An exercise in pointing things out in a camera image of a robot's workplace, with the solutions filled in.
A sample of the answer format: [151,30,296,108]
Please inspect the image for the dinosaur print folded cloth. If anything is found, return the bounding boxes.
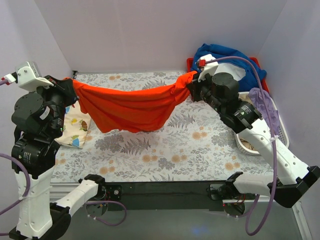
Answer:
[55,101,92,149]

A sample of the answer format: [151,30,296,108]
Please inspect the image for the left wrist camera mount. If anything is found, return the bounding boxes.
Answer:
[0,61,54,92]

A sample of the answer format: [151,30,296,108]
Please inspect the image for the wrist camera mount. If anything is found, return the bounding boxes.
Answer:
[0,61,54,92]
[196,54,219,76]

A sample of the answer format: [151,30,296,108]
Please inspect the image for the blue zip jacket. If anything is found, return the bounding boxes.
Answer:
[190,43,267,92]

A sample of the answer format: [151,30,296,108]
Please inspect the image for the floral tablecloth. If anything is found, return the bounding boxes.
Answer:
[51,71,276,183]

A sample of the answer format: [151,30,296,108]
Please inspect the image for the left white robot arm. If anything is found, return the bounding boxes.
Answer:
[9,76,107,240]

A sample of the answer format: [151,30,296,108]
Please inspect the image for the purple garment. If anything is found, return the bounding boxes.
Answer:
[248,87,281,135]

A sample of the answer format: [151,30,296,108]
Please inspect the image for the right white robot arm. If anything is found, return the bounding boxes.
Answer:
[187,72,320,208]

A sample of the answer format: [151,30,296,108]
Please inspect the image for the orange t shirt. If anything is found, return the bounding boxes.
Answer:
[72,71,197,133]

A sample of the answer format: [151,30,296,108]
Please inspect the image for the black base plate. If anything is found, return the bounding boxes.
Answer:
[77,181,253,212]

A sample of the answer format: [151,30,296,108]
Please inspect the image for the white laundry basket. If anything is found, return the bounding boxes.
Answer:
[234,91,290,156]

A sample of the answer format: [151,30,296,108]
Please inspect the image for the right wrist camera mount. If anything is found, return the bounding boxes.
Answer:
[196,54,219,76]

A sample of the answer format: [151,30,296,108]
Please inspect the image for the beige garment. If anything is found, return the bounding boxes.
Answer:
[239,92,258,155]

